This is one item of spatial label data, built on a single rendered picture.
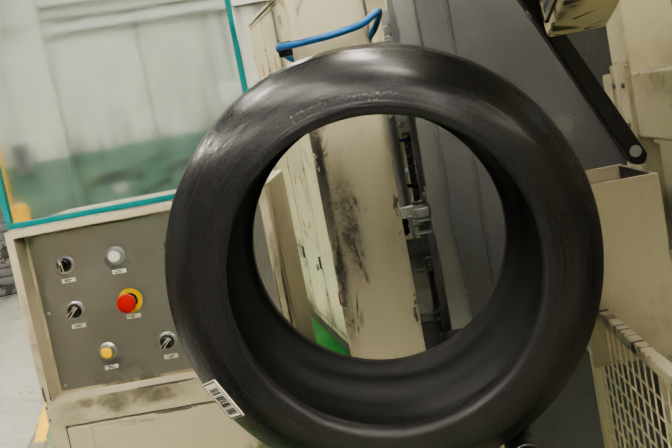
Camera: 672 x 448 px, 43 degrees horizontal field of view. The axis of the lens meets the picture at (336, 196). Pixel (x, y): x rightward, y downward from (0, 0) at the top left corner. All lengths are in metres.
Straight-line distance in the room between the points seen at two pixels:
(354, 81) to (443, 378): 0.55
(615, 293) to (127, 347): 1.01
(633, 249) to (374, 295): 0.43
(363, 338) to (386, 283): 0.10
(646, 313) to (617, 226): 0.15
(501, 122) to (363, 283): 0.51
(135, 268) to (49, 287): 0.19
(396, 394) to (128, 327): 0.71
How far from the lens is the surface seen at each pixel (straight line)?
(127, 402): 1.90
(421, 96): 1.05
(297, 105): 1.06
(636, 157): 1.45
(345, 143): 1.44
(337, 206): 1.45
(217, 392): 1.15
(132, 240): 1.86
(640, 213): 1.45
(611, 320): 1.39
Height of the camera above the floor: 1.40
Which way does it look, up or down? 6 degrees down
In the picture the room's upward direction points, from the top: 11 degrees counter-clockwise
